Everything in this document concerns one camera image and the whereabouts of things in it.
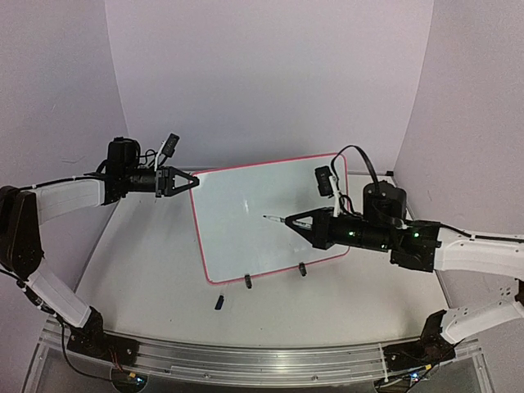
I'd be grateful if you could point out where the white marker pen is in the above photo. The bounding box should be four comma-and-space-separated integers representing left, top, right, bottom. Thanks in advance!
263, 215, 312, 229

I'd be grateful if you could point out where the right camera black cable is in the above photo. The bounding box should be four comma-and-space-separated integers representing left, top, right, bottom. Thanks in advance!
330, 145, 382, 185

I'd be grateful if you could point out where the base circuit board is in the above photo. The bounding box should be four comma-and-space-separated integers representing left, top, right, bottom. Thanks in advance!
110, 368, 147, 387
374, 364, 434, 388

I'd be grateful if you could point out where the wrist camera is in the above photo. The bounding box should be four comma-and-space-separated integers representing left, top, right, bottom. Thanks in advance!
154, 133, 179, 169
314, 165, 341, 217

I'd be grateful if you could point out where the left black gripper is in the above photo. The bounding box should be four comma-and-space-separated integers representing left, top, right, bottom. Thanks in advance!
124, 165, 200, 197

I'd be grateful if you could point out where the left base circuit board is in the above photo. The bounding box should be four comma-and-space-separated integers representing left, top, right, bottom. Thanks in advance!
110, 368, 147, 387

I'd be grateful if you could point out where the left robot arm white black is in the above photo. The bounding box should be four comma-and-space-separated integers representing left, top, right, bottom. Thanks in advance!
1, 134, 200, 366

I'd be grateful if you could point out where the aluminium front rail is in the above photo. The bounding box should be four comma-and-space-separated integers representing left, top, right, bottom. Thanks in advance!
38, 333, 482, 388

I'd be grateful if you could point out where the black stand foot right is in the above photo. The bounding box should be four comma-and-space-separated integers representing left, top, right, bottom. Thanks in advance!
299, 263, 307, 277

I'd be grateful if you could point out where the pink framed whiteboard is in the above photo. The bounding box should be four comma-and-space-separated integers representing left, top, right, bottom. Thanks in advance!
190, 153, 349, 285

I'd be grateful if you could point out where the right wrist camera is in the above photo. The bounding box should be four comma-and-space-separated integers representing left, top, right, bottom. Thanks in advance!
314, 165, 341, 217

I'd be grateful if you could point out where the right base circuit board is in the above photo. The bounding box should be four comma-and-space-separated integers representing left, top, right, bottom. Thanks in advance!
374, 364, 434, 388

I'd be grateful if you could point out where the dark blue marker cap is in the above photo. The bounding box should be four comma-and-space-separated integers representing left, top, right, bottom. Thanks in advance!
215, 295, 224, 310

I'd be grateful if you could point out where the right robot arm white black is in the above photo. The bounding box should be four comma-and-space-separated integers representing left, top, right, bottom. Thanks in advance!
283, 181, 523, 371

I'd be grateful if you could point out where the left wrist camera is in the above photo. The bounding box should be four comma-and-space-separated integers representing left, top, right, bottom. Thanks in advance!
154, 133, 179, 169

